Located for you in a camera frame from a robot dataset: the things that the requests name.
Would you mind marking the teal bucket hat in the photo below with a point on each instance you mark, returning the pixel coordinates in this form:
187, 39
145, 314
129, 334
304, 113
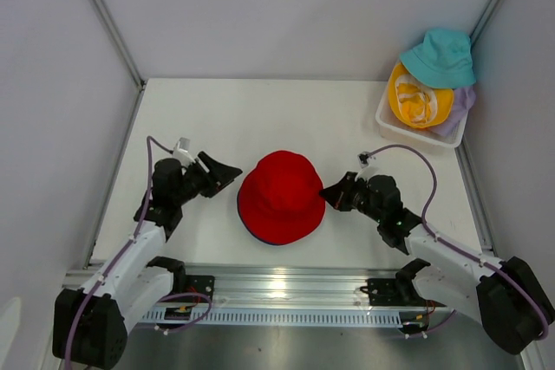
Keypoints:
443, 59

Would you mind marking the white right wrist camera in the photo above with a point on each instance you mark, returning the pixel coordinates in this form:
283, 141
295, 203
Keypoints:
368, 168

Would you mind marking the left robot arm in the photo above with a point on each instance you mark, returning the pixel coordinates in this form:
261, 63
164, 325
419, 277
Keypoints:
92, 323

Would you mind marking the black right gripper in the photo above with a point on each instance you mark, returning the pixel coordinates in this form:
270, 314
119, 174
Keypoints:
337, 195

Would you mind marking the lilac bucket hat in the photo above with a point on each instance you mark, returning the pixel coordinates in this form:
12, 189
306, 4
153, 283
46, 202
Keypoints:
464, 99

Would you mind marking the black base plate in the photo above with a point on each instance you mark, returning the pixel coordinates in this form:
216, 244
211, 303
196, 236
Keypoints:
393, 292
202, 286

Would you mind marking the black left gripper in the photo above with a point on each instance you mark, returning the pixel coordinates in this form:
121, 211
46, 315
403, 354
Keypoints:
218, 176

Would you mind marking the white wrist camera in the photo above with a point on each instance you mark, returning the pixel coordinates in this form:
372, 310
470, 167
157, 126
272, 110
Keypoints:
184, 149
368, 168

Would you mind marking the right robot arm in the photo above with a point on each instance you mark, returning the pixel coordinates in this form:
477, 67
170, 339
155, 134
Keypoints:
503, 296

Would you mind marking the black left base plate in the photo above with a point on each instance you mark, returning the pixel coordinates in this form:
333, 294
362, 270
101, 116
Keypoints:
202, 286

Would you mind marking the red bucket hat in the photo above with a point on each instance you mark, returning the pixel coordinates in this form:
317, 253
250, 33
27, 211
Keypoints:
286, 181

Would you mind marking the white slotted cable duct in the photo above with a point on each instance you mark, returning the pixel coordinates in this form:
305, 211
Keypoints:
276, 317

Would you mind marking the blue bucket hat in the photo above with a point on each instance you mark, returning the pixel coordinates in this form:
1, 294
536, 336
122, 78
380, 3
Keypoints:
271, 227

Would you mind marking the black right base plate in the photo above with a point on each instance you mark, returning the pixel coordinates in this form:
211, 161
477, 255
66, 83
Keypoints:
393, 292

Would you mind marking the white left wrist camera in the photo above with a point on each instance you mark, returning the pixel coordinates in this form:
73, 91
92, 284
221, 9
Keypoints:
184, 149

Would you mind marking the aluminium mounting rail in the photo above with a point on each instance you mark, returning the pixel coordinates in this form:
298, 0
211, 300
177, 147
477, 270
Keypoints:
282, 287

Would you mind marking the yellow bucket hat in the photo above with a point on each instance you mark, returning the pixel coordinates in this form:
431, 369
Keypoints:
415, 104

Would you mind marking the white plastic basket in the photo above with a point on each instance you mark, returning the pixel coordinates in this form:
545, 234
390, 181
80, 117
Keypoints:
391, 128

